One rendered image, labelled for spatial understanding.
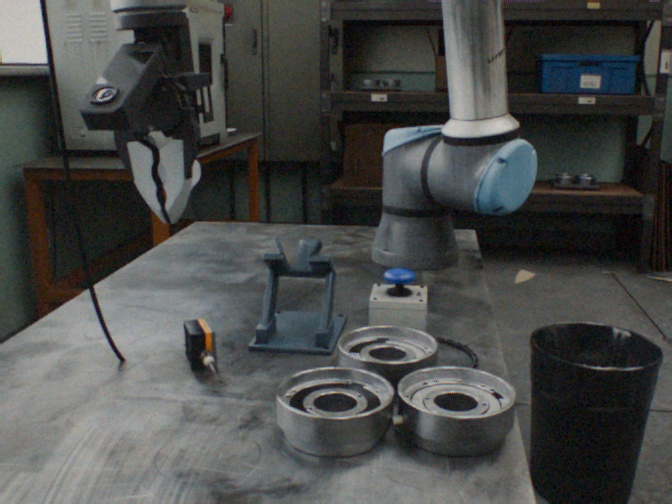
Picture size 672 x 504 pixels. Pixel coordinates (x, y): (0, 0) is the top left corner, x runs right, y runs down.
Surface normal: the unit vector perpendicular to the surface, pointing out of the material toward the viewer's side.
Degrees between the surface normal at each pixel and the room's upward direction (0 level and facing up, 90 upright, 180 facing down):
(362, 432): 90
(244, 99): 90
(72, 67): 90
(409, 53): 90
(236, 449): 0
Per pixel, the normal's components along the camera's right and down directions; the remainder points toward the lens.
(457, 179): -0.75, 0.33
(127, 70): -0.14, -0.67
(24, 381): 0.00, -0.97
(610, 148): -0.14, 0.25
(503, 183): 0.66, 0.31
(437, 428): -0.43, 0.22
